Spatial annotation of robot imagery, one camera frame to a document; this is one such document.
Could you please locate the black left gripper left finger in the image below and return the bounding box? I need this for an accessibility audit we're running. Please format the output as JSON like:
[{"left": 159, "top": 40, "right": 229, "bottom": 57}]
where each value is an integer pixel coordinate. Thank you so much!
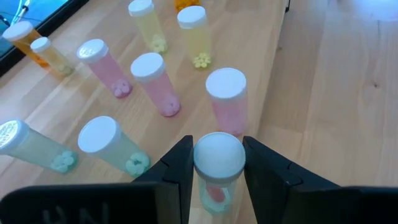
[{"left": 0, "top": 134, "right": 194, "bottom": 224}]

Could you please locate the small yellow medicine bottle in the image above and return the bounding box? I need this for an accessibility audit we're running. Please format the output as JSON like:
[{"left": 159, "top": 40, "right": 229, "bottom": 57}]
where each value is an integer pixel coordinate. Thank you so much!
[
  {"left": 177, "top": 5, "right": 213, "bottom": 69},
  {"left": 127, "top": 0, "right": 169, "bottom": 54},
  {"left": 30, "top": 36, "right": 76, "bottom": 77}
]

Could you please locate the orange medicine bottle white cap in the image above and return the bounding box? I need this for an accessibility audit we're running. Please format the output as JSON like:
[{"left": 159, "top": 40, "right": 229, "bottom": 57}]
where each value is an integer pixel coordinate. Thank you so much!
[{"left": 2, "top": 21, "right": 50, "bottom": 68}]

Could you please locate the small teal medicine bottle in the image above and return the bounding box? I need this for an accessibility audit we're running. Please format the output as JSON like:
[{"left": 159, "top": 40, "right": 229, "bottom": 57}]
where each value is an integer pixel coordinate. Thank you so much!
[
  {"left": 193, "top": 132, "right": 246, "bottom": 215},
  {"left": 77, "top": 116, "right": 152, "bottom": 178},
  {"left": 0, "top": 119, "right": 79, "bottom": 174}
]

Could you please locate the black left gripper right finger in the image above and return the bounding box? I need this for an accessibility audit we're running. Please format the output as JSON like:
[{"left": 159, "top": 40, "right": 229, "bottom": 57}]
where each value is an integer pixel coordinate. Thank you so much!
[{"left": 241, "top": 135, "right": 398, "bottom": 224}]

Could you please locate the black metal table frame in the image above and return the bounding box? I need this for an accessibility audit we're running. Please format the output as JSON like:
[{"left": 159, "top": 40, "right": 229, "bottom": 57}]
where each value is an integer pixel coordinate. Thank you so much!
[{"left": 0, "top": 0, "right": 90, "bottom": 77}]

